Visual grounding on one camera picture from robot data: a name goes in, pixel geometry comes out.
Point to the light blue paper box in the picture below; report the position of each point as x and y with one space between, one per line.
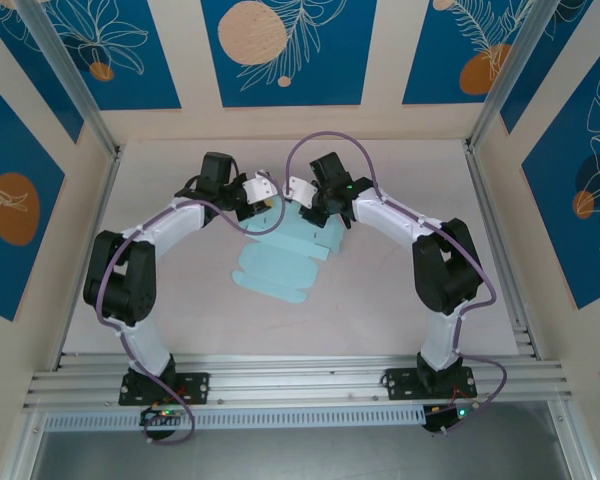
280 272

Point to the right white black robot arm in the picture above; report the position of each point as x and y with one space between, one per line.
440 345

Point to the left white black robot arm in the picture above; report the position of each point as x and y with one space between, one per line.
140 345

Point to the blue poster with peach circle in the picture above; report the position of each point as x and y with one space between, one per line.
290 50

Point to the grey metal sheet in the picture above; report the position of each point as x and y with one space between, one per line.
300 457

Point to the aluminium side rail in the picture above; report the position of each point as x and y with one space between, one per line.
497 240
92 240

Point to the blue floral wall poster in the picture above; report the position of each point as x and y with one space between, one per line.
455 55
125 55
580 200
15 200

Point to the aluminium rail beam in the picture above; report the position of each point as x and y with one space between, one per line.
300 377

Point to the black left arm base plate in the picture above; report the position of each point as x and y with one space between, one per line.
197 387

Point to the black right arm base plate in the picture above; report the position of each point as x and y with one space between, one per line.
402 384

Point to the aluminium frame post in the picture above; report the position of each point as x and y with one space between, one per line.
65 60
510 65

